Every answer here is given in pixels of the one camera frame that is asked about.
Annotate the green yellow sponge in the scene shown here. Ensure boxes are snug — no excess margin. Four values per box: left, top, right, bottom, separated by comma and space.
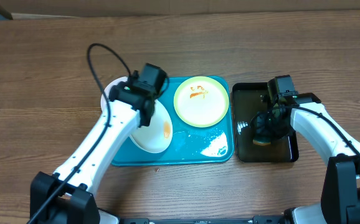
252, 137, 271, 146

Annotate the white plate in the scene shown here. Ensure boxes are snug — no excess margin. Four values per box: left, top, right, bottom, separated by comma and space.
130, 100, 173, 154
100, 77, 128, 111

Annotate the white plate front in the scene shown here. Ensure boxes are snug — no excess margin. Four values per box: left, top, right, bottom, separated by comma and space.
130, 100, 173, 154

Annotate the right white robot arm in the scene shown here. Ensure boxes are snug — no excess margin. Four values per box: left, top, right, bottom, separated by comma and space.
250, 93, 360, 223

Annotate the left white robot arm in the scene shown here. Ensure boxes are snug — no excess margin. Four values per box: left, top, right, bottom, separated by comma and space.
29, 82, 161, 224

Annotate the black water tray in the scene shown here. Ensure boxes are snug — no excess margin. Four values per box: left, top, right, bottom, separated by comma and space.
232, 82, 299, 163

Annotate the teal plastic tray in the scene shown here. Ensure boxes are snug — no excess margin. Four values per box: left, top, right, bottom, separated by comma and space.
111, 77, 234, 166

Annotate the yellow-green plate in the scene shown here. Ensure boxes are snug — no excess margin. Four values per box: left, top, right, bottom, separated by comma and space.
173, 76, 229, 128

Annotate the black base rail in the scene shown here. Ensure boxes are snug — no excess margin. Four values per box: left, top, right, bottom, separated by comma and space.
119, 215, 291, 224

